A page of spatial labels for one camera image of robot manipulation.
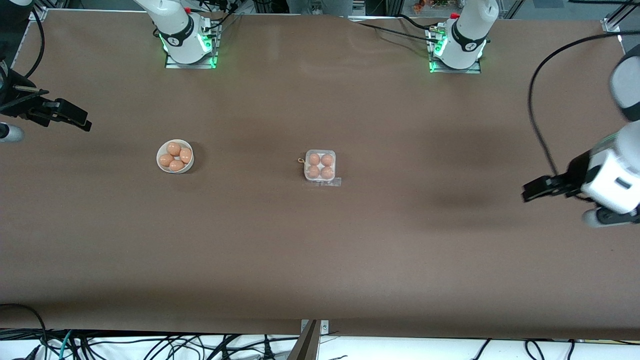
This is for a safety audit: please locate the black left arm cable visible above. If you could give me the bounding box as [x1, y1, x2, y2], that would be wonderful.
[528, 31, 623, 176]

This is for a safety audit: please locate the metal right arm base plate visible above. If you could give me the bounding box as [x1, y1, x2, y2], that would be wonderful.
[165, 22, 217, 70]

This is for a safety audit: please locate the black cable at arm base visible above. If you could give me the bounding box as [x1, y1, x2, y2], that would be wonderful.
[202, 0, 243, 31]

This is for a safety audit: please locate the black looped cable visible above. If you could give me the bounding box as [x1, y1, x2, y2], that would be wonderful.
[0, 303, 48, 360]

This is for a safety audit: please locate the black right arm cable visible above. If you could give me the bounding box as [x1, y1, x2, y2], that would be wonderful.
[22, 7, 47, 81]

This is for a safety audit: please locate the clear plastic egg box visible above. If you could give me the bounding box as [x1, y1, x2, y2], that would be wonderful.
[304, 149, 342, 187]

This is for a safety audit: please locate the long black base cable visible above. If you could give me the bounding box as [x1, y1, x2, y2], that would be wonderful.
[356, 21, 443, 43]

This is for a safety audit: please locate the teal cable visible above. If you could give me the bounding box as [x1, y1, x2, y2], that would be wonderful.
[59, 330, 75, 360]

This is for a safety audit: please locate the short black base cable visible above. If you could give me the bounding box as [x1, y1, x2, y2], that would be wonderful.
[399, 14, 435, 31]

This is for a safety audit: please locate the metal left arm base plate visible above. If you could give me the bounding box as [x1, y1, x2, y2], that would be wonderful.
[429, 27, 482, 75]

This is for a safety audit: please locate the thin black cable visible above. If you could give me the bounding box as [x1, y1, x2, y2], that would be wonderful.
[470, 339, 493, 360]

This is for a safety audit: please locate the white round bowl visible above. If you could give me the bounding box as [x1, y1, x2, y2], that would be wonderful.
[156, 139, 195, 174]

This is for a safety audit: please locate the dark camera pole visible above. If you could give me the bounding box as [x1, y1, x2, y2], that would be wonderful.
[287, 320, 321, 360]

